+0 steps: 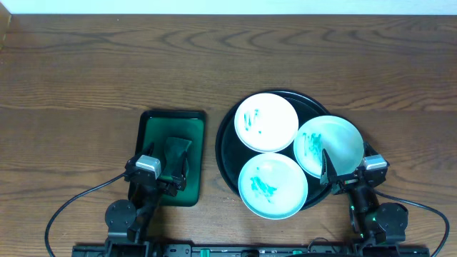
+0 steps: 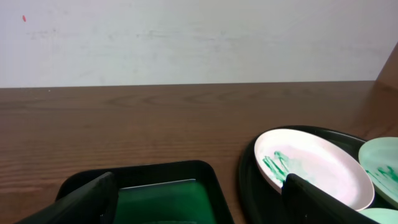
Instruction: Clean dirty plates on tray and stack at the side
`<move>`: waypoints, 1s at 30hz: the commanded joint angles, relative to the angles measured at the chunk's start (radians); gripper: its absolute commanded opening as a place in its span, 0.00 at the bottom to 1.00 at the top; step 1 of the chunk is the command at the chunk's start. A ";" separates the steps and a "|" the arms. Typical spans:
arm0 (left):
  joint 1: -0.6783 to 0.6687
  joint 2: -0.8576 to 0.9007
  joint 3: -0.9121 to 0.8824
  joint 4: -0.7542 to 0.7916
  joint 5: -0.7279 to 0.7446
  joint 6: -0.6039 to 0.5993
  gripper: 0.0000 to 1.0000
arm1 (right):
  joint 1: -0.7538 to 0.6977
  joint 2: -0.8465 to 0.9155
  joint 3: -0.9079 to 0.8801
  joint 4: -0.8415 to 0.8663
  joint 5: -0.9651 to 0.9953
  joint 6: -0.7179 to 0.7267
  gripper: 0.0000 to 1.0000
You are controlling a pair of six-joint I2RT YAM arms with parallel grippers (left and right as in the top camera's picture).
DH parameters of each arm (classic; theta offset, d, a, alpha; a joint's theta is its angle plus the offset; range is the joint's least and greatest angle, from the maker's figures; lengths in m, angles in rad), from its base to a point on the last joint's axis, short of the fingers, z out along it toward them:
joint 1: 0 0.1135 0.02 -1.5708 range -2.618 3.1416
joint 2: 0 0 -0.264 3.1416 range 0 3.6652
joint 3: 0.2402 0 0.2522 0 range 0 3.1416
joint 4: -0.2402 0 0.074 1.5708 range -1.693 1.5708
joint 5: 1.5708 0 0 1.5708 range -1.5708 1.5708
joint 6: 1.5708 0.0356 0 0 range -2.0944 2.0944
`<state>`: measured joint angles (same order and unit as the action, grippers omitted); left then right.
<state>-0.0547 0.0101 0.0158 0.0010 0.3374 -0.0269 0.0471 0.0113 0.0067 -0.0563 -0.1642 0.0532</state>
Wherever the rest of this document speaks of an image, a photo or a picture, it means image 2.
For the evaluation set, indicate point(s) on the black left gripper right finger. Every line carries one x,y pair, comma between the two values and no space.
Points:
305,203

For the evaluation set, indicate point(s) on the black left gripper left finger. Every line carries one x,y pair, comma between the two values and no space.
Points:
94,202

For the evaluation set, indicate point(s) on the pink plate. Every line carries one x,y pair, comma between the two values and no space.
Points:
281,152

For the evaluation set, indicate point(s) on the mint plate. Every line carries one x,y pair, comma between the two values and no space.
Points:
378,157
381,215

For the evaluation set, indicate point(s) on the black round tray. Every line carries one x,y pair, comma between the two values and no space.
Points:
262,204

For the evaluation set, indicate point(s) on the green rectangular tray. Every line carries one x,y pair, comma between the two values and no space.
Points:
176,192

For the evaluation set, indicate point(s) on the mint plate front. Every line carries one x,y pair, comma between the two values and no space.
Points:
381,215

